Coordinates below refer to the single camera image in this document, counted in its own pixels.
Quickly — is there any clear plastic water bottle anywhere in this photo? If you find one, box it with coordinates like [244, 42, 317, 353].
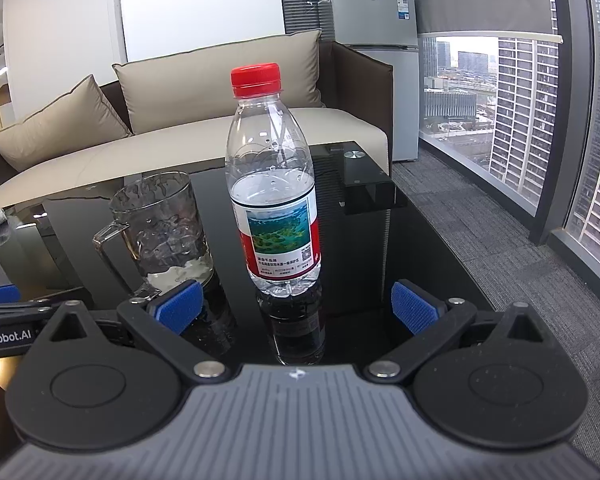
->
[225, 92, 322, 298]

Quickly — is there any large beige back cushion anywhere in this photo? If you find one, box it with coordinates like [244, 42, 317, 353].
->
[112, 29, 322, 134]

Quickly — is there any clear glass mug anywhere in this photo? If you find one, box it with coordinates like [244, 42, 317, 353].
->
[93, 171, 214, 297]

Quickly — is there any small beige throw pillow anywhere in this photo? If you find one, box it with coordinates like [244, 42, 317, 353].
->
[0, 76, 132, 172]

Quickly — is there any beige sofa with brown frame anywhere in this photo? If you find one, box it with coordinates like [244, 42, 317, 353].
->
[0, 37, 393, 207]

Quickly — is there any silver refrigerator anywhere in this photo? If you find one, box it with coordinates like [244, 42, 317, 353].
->
[317, 0, 420, 162]

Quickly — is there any red bottle cap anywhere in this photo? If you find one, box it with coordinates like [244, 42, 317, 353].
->
[230, 63, 283, 100]

